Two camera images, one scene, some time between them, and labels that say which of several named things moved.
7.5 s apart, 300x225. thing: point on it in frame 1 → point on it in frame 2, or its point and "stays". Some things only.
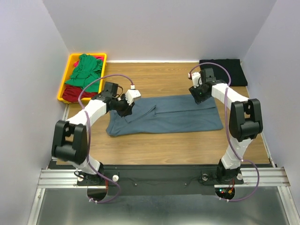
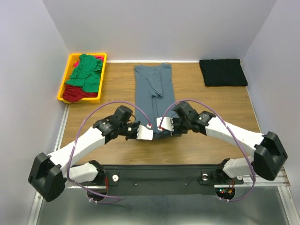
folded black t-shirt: (234, 66) stays
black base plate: (159, 180) stays
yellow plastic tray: (73, 57) stays
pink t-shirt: (76, 64) stays
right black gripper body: (198, 94) → (180, 125)
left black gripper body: (122, 106) → (129, 130)
